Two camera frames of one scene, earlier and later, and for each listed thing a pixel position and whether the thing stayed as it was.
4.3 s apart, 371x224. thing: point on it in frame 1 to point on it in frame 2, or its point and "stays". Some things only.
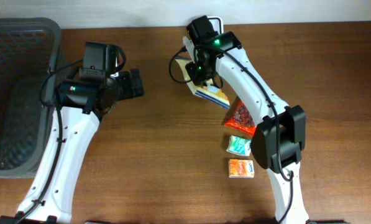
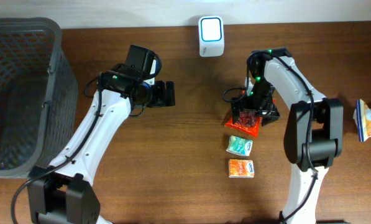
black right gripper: [193, 72] to [253, 109]
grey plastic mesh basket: [22, 53] stays
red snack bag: [242, 119] stays
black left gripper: [135, 83] to [167, 94]
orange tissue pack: [241, 168] stays
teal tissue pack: [239, 145] stays
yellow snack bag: [209, 91] to [370, 122]
